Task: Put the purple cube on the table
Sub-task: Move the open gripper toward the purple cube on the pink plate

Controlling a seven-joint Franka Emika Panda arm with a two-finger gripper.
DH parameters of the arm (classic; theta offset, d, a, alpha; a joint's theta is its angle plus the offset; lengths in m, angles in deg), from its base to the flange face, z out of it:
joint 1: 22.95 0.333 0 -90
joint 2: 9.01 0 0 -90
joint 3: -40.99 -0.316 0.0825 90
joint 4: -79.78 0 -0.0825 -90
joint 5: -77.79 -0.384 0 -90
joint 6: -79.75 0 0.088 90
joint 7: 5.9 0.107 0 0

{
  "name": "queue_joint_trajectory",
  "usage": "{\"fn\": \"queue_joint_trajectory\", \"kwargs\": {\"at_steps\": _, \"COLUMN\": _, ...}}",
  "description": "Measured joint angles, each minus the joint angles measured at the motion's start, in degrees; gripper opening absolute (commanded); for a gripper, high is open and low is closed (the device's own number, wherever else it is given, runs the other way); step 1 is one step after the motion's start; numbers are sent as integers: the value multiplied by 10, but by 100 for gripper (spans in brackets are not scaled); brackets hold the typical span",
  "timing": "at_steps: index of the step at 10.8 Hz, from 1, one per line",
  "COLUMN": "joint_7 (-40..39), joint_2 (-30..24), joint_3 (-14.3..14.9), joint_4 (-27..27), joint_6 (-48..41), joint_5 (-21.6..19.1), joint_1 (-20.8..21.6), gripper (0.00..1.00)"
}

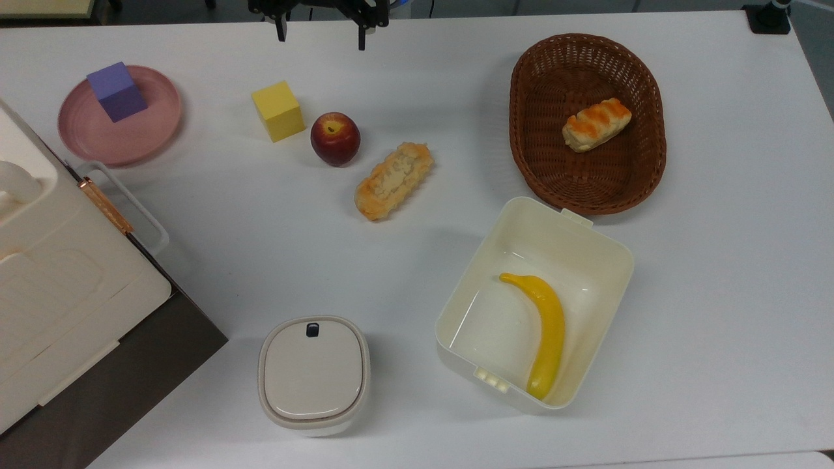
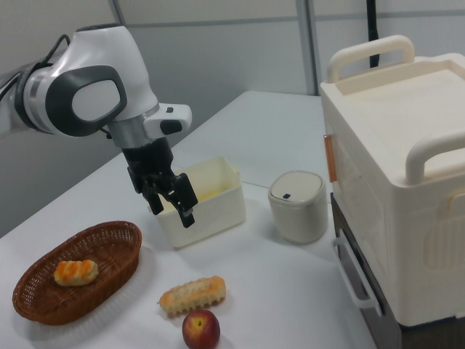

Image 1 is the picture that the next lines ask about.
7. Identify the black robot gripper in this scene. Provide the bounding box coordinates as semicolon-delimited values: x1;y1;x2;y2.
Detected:
248;0;390;51

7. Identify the purple cube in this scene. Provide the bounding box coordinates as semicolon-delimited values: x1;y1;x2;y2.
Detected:
87;62;149;123

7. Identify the yellow cube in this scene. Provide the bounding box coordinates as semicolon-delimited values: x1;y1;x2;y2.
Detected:
252;81;306;143

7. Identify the red apple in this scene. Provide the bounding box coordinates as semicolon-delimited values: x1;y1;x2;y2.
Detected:
310;112;361;167

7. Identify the long crusty bread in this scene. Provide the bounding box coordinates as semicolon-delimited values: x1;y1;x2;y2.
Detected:
354;141;435;221

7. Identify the pink plate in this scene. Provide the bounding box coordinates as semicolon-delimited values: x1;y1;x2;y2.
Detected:
57;65;183;167

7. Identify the beige board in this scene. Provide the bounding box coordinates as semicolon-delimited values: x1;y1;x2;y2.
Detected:
0;0;97;20

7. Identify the small glazed bread roll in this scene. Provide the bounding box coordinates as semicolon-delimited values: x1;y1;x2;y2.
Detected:
562;98;633;153

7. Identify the brown wicker basket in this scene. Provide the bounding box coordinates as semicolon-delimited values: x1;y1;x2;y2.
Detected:
509;34;667;216

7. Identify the cream plastic open box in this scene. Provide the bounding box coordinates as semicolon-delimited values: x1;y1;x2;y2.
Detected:
435;196;635;411

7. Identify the cream lidded container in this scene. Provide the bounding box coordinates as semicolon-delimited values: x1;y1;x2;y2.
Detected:
257;316;371;437

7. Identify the white toy oven appliance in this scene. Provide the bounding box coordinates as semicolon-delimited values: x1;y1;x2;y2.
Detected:
0;98;229;469

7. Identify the yellow banana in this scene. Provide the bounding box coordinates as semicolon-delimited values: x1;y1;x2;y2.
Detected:
499;272;566;401

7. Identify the black camera stand base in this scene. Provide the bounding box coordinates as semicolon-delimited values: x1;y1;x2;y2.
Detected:
743;0;793;35

